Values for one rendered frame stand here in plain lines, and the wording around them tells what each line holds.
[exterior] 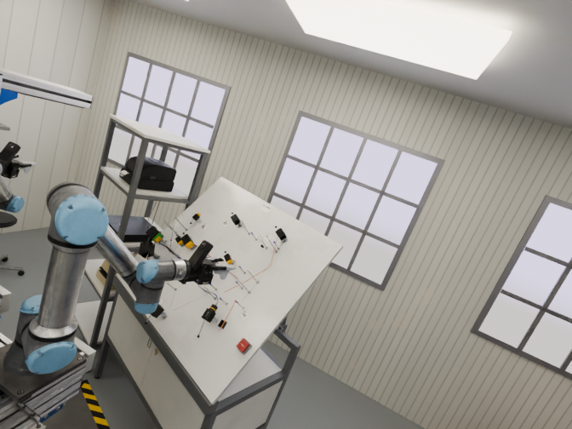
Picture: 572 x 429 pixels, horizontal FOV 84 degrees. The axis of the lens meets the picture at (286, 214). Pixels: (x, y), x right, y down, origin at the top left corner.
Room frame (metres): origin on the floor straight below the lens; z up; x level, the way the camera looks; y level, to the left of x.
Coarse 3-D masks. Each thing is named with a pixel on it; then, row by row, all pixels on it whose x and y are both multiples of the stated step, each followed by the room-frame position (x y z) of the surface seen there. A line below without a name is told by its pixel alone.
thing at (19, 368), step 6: (18, 342) 0.83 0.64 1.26; (12, 348) 0.83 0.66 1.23; (18, 348) 0.83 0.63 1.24; (6, 354) 0.84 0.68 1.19; (12, 354) 0.82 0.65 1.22; (18, 354) 0.82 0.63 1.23; (24, 354) 0.82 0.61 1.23; (6, 360) 0.82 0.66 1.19; (12, 360) 0.82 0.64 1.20; (18, 360) 0.82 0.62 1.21; (24, 360) 0.82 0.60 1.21; (6, 366) 0.81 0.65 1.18; (12, 366) 0.81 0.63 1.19; (18, 366) 0.81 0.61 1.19; (24, 366) 0.82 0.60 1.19; (12, 372) 0.81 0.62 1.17; (18, 372) 0.81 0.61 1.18; (24, 372) 0.81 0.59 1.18; (30, 372) 0.82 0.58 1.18
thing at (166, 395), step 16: (160, 352) 1.59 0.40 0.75; (160, 368) 1.57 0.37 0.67; (144, 384) 1.63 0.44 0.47; (160, 384) 1.54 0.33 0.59; (176, 384) 1.46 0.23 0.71; (160, 400) 1.51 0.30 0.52; (176, 400) 1.44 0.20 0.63; (192, 400) 1.37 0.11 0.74; (160, 416) 1.49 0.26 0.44; (176, 416) 1.42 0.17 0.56; (192, 416) 1.35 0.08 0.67
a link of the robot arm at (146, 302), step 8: (136, 280) 1.02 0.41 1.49; (136, 288) 0.99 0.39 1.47; (144, 288) 0.96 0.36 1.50; (160, 288) 0.98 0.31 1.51; (136, 296) 0.98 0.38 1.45; (144, 296) 0.96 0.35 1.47; (152, 296) 0.97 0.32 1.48; (160, 296) 1.00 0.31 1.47; (136, 304) 0.96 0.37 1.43; (144, 304) 0.96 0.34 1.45; (152, 304) 0.97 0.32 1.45; (144, 312) 0.96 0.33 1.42
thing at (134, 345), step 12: (120, 300) 1.94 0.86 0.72; (120, 312) 1.92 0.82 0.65; (132, 312) 1.83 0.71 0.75; (120, 324) 1.89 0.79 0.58; (132, 324) 1.81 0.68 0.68; (120, 336) 1.87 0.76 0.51; (132, 336) 1.79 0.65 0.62; (144, 336) 1.71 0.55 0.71; (120, 348) 1.85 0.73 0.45; (132, 348) 1.76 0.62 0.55; (144, 348) 1.69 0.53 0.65; (132, 360) 1.74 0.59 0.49; (144, 360) 1.67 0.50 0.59; (132, 372) 1.72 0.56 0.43; (144, 372) 1.65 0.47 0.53
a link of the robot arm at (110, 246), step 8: (64, 184) 0.83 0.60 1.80; (80, 184) 0.85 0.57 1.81; (112, 232) 0.97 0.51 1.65; (104, 240) 0.94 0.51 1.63; (112, 240) 0.96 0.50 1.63; (120, 240) 1.00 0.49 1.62; (96, 248) 0.94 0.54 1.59; (104, 248) 0.95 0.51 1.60; (112, 248) 0.96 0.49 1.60; (120, 248) 0.99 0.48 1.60; (104, 256) 0.97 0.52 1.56; (112, 256) 0.97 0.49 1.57; (120, 256) 0.99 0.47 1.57; (128, 256) 1.01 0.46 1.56; (112, 264) 0.98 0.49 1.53; (120, 264) 0.99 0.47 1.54; (128, 264) 1.01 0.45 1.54; (136, 264) 1.05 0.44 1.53; (120, 272) 1.01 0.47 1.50; (128, 272) 1.02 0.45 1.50; (128, 280) 1.03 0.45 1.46
